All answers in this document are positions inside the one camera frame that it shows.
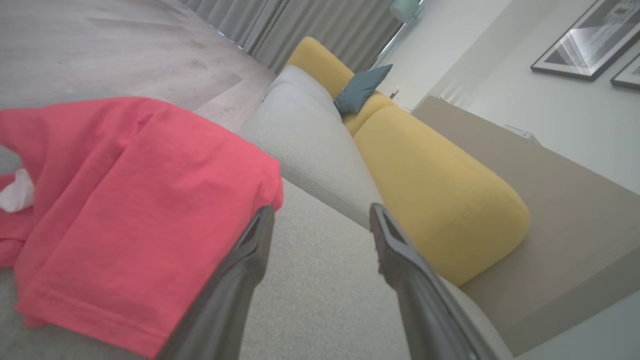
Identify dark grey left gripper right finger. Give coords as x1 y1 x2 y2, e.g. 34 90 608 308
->
368 202 501 360

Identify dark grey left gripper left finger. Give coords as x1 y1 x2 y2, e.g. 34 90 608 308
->
155 204 276 360

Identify red Bulls 23 jersey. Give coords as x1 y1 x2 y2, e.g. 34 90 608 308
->
0 96 285 360

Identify large grey sofa seat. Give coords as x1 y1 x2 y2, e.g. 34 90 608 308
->
0 145 516 360

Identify yellow sofa back cushion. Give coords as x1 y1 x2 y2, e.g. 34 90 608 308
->
286 36 398 137
352 105 532 289

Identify grey sofa cushion block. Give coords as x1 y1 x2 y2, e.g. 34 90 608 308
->
272 65 345 120
240 82 387 231

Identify taupe low partition panel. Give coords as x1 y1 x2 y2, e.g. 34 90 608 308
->
410 96 640 358

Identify teal throw pillow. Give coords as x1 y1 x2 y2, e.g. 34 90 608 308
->
333 63 394 117

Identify grey pleated curtain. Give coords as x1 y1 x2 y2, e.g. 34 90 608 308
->
182 0 406 73

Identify teal lamp shade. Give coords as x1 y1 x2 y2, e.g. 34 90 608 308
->
389 0 421 24

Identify large black framed picture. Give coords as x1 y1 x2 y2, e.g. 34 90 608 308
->
530 0 640 82

